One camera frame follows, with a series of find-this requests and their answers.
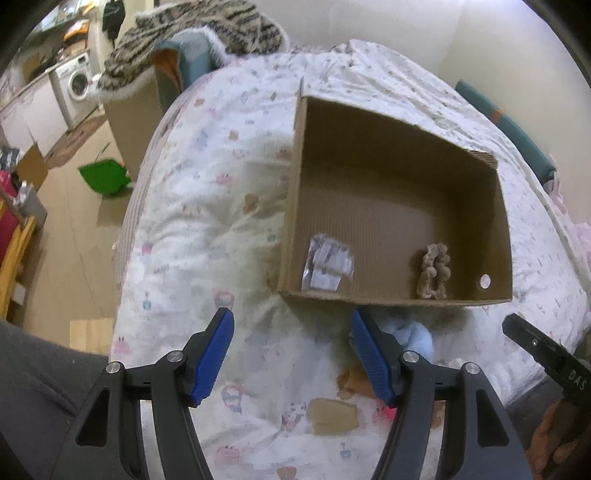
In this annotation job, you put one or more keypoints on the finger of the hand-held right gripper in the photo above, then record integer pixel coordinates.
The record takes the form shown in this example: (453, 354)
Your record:
(545, 350)

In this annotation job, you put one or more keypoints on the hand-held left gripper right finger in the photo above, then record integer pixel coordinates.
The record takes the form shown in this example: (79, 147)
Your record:
(369, 350)

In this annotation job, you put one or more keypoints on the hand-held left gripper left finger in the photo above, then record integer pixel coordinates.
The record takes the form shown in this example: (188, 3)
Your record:
(210, 360)

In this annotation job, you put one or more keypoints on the light blue fluffy cloth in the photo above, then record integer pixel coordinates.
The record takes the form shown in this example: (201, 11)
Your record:
(413, 337)

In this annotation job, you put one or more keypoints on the pink soft toy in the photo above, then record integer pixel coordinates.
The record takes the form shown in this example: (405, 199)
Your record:
(387, 413)

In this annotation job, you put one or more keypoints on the person's right hand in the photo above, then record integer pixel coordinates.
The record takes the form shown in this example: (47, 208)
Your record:
(547, 431)

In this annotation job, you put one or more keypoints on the clear plastic packet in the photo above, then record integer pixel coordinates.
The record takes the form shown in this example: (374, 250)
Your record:
(328, 263)

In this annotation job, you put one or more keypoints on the brown fuzzy scrunchie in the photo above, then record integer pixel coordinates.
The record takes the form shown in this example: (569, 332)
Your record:
(434, 272)

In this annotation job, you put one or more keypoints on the flat cardboard piece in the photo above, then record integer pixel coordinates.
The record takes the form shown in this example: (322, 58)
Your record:
(90, 334)

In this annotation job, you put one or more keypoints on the pale pink cloth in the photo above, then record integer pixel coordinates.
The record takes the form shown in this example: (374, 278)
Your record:
(577, 230)

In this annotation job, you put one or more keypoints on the person's grey trouser leg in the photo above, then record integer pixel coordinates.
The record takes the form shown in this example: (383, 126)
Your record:
(41, 397)

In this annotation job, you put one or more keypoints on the green dustpan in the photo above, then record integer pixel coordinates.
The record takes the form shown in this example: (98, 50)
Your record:
(104, 177)

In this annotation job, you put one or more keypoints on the yellow wooden chair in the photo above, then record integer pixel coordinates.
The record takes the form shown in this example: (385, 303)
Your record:
(14, 258)

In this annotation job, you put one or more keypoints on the teal headboard cushion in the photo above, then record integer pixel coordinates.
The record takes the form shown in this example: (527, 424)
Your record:
(512, 129)

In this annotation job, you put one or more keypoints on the grey bin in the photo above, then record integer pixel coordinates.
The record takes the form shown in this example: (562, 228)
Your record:
(33, 205)

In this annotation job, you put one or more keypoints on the tall cardboard box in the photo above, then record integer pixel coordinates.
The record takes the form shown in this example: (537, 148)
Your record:
(136, 124)

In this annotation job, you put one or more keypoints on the brown patterned rug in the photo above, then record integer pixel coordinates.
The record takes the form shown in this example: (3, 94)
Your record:
(74, 141)

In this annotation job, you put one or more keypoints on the teal cushion with fluffy trim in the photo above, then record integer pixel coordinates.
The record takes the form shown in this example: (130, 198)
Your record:
(194, 60)

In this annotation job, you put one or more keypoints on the white kitchen cabinets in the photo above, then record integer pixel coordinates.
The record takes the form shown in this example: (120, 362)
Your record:
(27, 115)

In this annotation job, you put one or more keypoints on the white washing machine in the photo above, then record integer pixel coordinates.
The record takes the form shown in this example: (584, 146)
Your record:
(76, 85)

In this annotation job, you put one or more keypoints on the striped knitted blanket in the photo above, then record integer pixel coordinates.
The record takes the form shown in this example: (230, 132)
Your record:
(194, 27)

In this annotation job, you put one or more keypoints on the dark hanging garment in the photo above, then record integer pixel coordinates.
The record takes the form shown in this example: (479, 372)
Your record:
(113, 18)

